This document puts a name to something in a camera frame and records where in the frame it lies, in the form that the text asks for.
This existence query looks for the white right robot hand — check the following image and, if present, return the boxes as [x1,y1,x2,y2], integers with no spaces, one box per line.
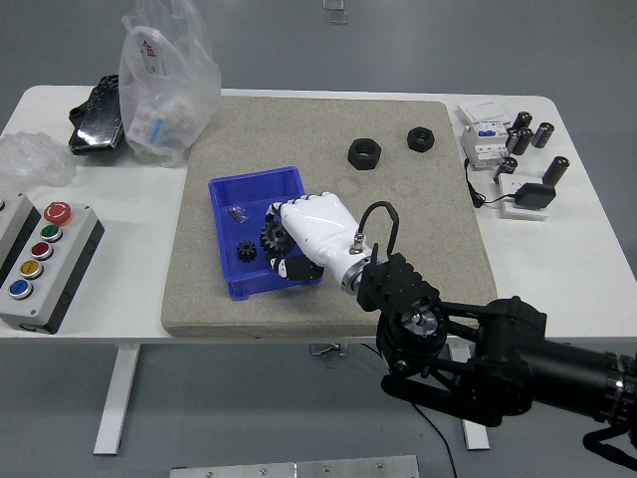
[265,191,370,286]

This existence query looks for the large black gear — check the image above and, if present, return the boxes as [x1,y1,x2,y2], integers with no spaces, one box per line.
[259,220,296,261]

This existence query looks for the large black hex nut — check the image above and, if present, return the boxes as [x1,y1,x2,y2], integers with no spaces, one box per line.
[346,137,382,172]

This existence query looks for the blue plastic box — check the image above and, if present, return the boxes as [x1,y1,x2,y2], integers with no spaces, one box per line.
[207,165,327,303]

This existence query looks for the small black hex nut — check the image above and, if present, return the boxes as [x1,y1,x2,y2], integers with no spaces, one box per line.
[406,125,439,153]

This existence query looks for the grey push-button control box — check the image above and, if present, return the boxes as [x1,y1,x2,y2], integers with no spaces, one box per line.
[0,200,106,335]

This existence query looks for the grey-brown mat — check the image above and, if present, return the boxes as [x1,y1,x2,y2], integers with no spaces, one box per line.
[160,95,500,339]

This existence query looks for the white circuit breaker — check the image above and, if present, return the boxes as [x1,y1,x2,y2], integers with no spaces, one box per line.
[459,123,512,173]

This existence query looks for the white blue carton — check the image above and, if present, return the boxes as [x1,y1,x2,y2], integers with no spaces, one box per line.
[127,104,170,146]

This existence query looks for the white small carton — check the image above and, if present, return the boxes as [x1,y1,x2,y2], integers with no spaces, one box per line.
[457,99,511,128]

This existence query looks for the translucent white plastic bag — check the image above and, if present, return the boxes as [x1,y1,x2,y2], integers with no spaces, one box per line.
[117,0,223,169]

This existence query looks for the black power adapter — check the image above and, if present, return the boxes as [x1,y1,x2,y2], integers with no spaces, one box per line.
[512,182,557,210]

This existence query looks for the silver metal plate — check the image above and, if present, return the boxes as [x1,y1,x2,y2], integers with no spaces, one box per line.
[168,454,420,478]

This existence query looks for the black wrapped package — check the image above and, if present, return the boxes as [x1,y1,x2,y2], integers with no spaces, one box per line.
[68,74,126,156]

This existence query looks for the white table leg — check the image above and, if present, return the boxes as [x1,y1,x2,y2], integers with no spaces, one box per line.
[93,344,141,456]
[447,343,492,451]

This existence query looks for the clear bubble wrap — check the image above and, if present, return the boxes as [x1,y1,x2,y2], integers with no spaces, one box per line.
[0,130,79,188]

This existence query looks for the metal bracket under table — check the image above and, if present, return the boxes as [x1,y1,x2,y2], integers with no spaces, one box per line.
[309,343,350,358]

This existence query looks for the black adapter cord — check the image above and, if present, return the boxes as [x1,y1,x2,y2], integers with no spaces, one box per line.
[463,158,518,209]

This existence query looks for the white wall socket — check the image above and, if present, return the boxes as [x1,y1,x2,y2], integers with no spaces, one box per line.
[498,172,553,221]

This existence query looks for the black floor cable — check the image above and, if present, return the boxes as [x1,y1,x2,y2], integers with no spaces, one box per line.
[359,343,458,478]

